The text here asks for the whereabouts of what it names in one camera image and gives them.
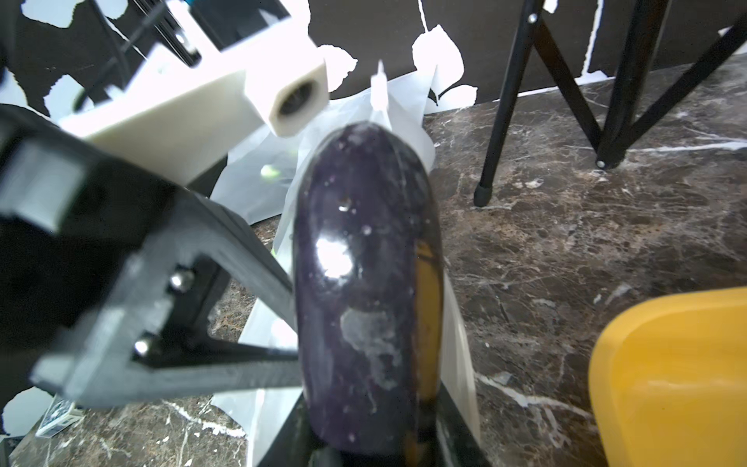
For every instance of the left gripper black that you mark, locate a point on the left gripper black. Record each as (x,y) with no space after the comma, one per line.
(70,216)

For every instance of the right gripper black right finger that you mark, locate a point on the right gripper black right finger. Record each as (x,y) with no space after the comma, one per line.
(457,447)

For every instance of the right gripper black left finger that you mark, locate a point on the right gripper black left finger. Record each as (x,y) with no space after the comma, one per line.
(296,445)

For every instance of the stack of clear zip-top bags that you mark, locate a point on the stack of clear zip-top bags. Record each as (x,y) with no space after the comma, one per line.
(261,412)

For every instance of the small printed card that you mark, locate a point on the small printed card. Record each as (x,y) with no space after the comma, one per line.
(61,414)

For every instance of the yellow plastic tray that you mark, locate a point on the yellow plastic tray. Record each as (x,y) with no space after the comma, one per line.
(667,381)

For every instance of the black perforated music stand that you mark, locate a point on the black perforated music stand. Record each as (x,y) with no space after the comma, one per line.
(622,128)

